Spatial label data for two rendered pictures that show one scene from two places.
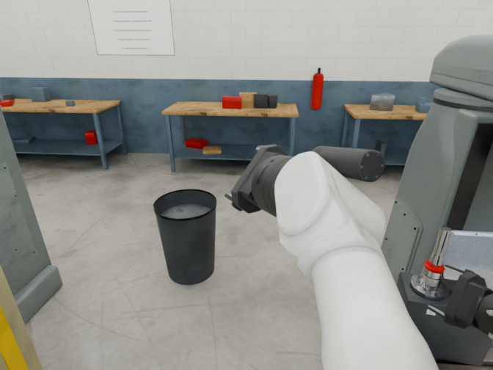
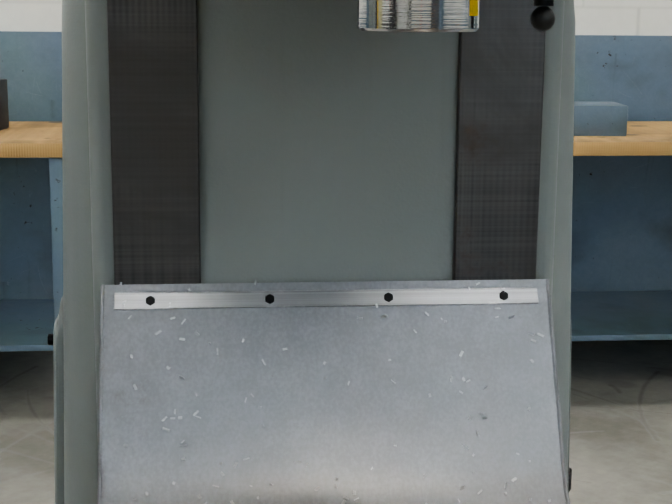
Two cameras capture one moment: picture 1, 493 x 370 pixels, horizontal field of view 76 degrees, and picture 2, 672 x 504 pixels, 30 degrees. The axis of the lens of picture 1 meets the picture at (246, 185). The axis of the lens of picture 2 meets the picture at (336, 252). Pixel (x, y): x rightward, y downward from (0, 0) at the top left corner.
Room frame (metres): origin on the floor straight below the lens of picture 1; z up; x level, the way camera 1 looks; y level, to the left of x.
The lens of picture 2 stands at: (0.14, -0.74, 1.29)
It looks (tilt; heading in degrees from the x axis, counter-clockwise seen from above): 11 degrees down; 349
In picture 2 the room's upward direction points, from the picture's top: straight up
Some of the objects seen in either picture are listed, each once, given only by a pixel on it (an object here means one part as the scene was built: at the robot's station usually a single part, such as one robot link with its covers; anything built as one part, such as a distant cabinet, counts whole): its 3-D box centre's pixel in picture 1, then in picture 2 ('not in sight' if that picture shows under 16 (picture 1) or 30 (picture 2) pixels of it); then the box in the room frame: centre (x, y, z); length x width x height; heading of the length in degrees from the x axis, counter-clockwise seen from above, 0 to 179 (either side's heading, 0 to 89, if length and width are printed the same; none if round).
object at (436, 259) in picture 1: (440, 247); not in sight; (0.66, -0.50, 1.26); 0.03 x 0.03 x 0.11
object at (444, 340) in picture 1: (439, 316); not in sight; (0.65, -0.54, 1.04); 0.22 x 0.12 x 0.20; 76
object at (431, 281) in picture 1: (431, 276); not in sight; (0.66, -0.50, 1.17); 0.05 x 0.05 x 0.06
